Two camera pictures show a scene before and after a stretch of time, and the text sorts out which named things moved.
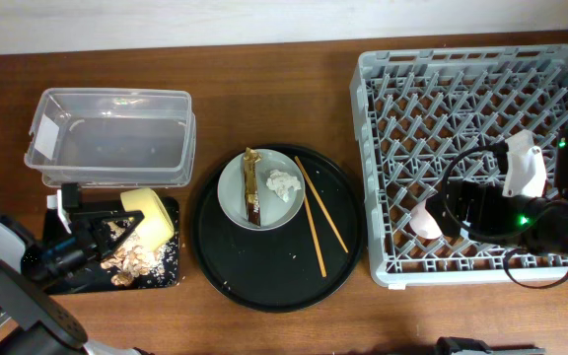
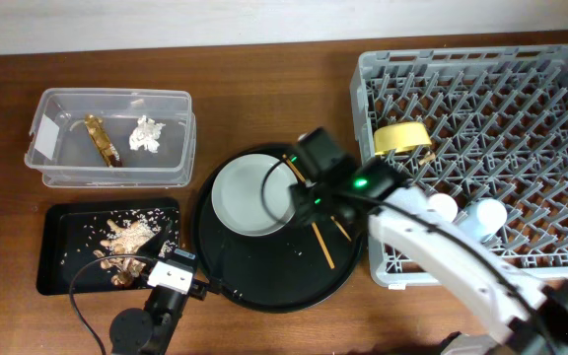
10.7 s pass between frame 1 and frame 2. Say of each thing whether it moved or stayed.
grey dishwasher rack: stayed
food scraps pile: stayed
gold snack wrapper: moved
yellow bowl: moved
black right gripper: moved
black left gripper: moved
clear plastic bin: stayed
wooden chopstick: moved
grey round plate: stayed
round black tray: stayed
